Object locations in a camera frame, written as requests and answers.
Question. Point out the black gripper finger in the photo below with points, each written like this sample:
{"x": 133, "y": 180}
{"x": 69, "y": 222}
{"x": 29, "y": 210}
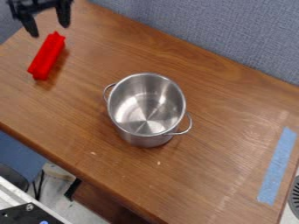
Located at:
{"x": 29, "y": 23}
{"x": 63, "y": 10}

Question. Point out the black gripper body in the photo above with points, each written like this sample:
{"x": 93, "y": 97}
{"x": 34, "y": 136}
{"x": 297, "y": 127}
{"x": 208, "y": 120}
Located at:
{"x": 30, "y": 6}

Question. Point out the stainless steel pot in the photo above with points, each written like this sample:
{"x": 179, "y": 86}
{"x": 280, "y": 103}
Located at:
{"x": 147, "y": 109}

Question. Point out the red rectangular block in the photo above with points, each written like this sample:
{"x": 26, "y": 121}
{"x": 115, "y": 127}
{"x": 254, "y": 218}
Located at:
{"x": 47, "y": 56}

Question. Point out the black round chair base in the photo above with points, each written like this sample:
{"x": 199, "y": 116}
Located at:
{"x": 13, "y": 176}

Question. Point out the black device bottom left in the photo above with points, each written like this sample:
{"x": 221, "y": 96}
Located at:
{"x": 27, "y": 214}

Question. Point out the blue tape strip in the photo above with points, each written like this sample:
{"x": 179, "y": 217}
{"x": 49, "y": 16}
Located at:
{"x": 277, "y": 168}

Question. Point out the dark fan grille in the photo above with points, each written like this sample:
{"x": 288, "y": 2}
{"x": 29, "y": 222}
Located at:
{"x": 294, "y": 197}

